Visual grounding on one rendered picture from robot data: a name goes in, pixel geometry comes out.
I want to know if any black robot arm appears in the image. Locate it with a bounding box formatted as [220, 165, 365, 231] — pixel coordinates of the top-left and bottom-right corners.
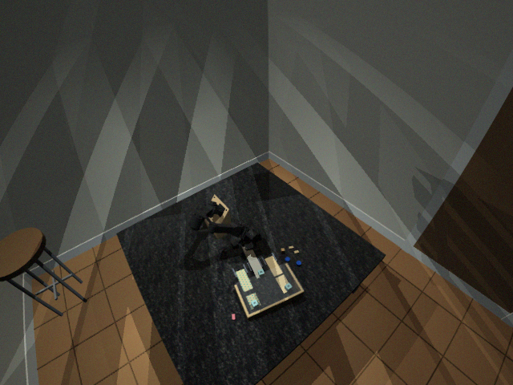
[188, 201, 261, 250]

